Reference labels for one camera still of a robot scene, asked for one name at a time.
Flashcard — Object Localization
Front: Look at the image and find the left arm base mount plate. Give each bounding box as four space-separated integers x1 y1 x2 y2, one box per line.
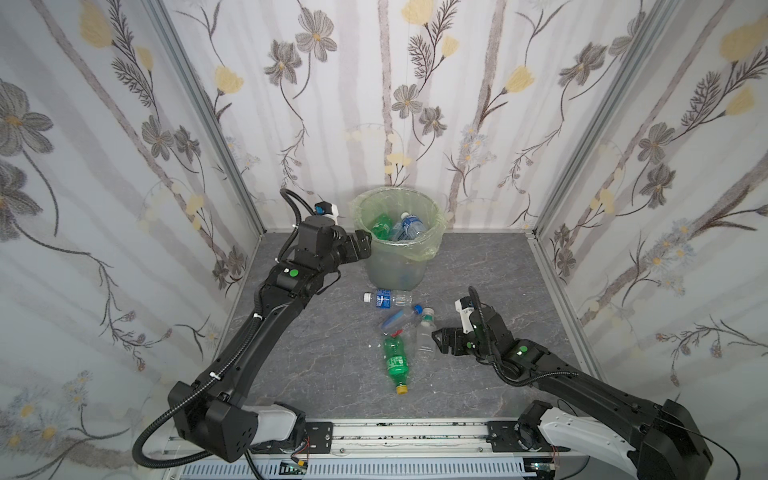
260 422 334 455

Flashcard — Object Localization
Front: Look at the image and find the blue label water bottle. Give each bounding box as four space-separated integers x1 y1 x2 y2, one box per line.
390 212 429 242

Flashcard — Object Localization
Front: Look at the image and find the green Sprite bottle front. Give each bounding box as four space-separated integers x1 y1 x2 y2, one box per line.
370 213 394 241

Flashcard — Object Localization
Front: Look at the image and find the green sprite bottle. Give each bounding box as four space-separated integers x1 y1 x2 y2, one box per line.
370 213 394 241
383 336 409 395

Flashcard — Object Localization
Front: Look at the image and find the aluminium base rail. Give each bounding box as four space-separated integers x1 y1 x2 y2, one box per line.
163 418 634 479

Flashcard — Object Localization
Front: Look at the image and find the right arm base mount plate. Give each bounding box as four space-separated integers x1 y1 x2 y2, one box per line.
486 421 541 453

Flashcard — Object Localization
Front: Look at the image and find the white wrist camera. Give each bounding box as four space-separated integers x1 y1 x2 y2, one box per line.
454 296 475 334
314 201 339 224

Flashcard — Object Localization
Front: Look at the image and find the square clear bottle white cap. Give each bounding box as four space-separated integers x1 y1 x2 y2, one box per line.
415 307 436 361

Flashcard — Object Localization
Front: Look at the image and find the clear bottle blue cap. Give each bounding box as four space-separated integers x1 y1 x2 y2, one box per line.
379 304 423 337

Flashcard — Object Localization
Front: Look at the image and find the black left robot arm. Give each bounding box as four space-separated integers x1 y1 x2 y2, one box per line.
132 188 372 469

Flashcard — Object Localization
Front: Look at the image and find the Pocari Sweat clear bottle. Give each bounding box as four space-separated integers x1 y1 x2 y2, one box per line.
363 289 413 309

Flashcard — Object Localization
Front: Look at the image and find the mesh bin with green liner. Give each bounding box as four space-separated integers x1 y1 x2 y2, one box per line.
351 187 447 290

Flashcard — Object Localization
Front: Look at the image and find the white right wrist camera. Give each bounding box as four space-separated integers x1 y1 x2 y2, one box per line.
454 296 475 334

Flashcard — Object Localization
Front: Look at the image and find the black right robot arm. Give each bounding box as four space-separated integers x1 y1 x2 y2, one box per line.
431 288 715 479

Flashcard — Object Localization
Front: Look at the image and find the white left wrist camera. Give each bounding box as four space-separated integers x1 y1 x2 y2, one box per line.
314 201 339 224

